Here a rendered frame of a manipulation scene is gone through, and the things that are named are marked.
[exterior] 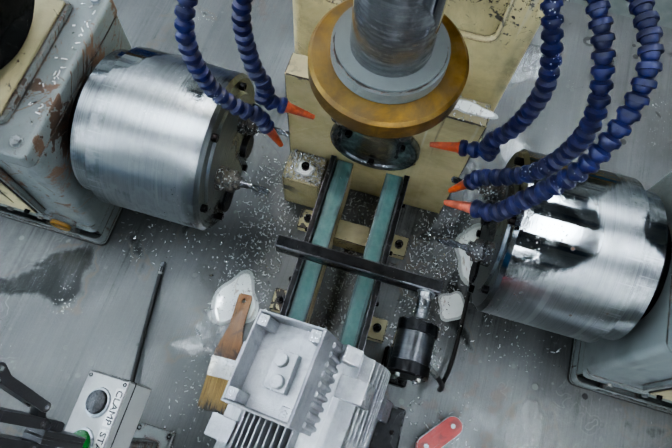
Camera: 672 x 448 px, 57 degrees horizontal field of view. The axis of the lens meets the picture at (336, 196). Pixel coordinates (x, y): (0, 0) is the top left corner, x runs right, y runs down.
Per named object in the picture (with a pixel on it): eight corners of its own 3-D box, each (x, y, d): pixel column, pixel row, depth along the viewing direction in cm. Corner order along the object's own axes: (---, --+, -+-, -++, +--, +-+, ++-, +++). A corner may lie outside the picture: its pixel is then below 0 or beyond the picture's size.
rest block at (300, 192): (293, 173, 121) (291, 145, 109) (327, 183, 120) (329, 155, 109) (284, 200, 118) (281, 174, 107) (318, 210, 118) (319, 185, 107)
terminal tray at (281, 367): (280, 325, 85) (257, 307, 79) (348, 346, 80) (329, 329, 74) (244, 411, 80) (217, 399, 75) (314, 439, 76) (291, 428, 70)
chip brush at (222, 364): (233, 291, 111) (232, 290, 110) (259, 298, 111) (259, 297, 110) (196, 407, 103) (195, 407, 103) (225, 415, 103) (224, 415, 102)
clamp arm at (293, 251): (441, 282, 93) (280, 235, 94) (445, 277, 90) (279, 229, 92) (436, 304, 91) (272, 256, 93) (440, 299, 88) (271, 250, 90)
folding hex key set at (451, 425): (452, 412, 104) (454, 412, 103) (464, 429, 104) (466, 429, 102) (411, 443, 102) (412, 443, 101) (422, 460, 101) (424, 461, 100)
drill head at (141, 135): (94, 79, 114) (38, -15, 91) (282, 131, 111) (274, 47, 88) (31, 198, 104) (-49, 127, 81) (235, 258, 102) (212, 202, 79)
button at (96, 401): (99, 389, 80) (90, 386, 79) (116, 394, 79) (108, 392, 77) (89, 412, 79) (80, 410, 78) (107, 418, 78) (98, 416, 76)
